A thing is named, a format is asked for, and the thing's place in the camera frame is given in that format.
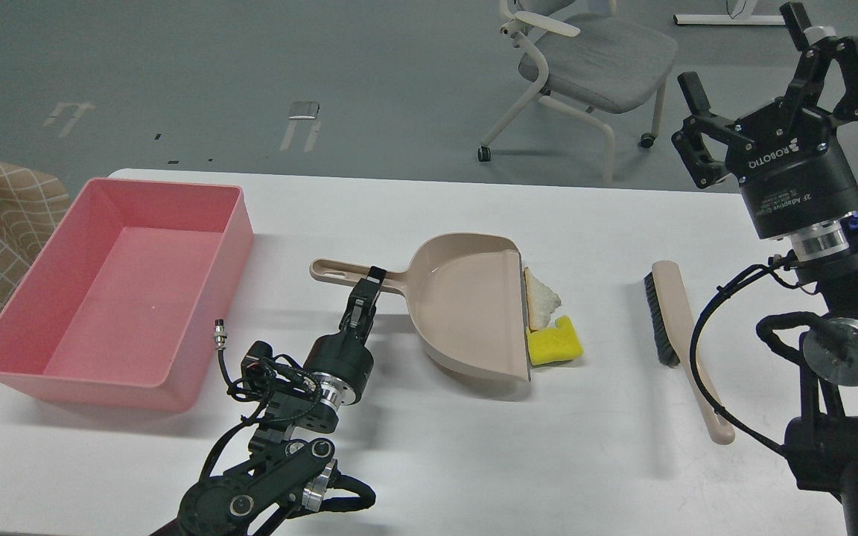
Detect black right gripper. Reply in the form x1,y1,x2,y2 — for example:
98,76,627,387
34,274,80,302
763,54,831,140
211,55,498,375
671,2,858,240

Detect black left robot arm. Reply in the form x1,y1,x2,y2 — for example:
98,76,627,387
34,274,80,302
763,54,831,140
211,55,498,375
157,266,388,535

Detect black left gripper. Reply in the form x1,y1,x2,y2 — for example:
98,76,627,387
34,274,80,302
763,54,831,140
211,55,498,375
303,266,386,405

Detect beige plastic dustpan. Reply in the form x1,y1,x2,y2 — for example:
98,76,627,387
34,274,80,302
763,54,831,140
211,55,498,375
310,233,533,383

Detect beige hand brush black bristles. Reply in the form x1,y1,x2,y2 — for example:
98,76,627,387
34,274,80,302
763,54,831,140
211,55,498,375
643,259,736,445

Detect white desk base foot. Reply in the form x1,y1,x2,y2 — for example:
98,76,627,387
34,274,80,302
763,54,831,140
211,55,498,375
673,1,784,27

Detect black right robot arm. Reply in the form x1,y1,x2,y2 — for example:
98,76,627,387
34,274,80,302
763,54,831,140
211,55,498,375
672,2,858,535

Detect yellow sponge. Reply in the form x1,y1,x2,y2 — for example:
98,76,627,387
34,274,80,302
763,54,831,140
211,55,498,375
527,315,585,367

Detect grey office chair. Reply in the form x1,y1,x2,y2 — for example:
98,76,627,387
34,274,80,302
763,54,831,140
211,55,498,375
477,1,680,184

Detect toast bread slice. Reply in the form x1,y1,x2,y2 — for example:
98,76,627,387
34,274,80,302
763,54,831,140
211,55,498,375
522,266,562,331

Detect pink plastic bin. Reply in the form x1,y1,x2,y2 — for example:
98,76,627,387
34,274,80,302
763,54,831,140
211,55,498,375
0,179,253,412

